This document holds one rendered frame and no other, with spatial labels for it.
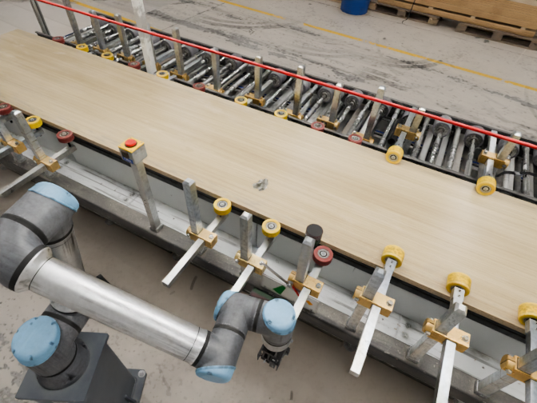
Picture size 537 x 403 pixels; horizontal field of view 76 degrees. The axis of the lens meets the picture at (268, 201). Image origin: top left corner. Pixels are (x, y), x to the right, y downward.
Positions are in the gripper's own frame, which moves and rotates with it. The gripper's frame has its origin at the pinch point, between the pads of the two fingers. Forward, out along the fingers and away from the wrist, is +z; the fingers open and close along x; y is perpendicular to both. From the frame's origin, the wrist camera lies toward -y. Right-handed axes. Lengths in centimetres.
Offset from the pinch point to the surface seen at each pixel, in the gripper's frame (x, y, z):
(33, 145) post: -152, -29, -10
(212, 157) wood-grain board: -72, -69, -7
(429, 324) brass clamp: 42, -29, -14
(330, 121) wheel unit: -32, -137, -4
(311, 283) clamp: 0.6, -29.1, -4.4
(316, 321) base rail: 7.6, -25.4, 15.1
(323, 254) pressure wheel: 0.1, -41.3, -8.1
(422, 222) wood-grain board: 33, -80, -7
